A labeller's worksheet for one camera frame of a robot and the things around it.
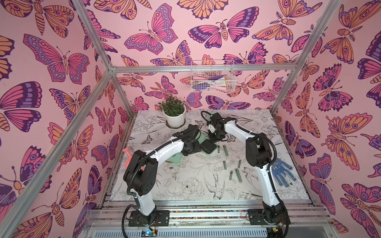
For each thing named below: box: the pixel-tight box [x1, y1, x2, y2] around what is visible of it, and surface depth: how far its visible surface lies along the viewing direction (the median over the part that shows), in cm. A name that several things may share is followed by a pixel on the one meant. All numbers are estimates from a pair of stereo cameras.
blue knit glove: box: [271, 157, 297, 188], surface depth 89 cm
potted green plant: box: [158, 96, 187, 128], surface depth 103 cm
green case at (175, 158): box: [165, 151, 184, 165], surface depth 95 cm
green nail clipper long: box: [235, 168, 243, 183], surface depth 89 cm
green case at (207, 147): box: [194, 131, 218, 156], surface depth 99 cm
